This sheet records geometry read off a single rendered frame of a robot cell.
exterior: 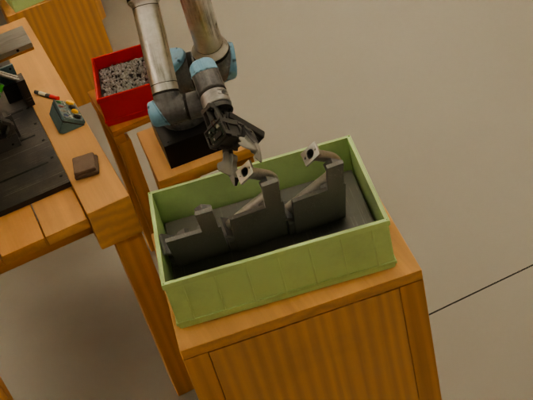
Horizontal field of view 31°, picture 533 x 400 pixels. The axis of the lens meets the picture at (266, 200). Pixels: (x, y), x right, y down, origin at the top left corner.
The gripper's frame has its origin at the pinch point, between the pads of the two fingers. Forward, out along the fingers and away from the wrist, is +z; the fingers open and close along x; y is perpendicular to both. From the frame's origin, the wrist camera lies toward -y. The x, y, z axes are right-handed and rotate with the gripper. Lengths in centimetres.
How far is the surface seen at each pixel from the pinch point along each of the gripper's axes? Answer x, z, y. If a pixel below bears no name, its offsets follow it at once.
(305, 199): -0.1, 6.4, -17.5
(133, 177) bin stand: -89, -66, -44
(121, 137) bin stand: -77, -73, -33
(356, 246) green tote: 1.3, 21.1, -28.1
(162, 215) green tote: -46, -18, -11
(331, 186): 6.7, 6.4, -21.2
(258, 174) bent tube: 1.2, 1.3, -1.8
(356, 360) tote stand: -26, 41, -45
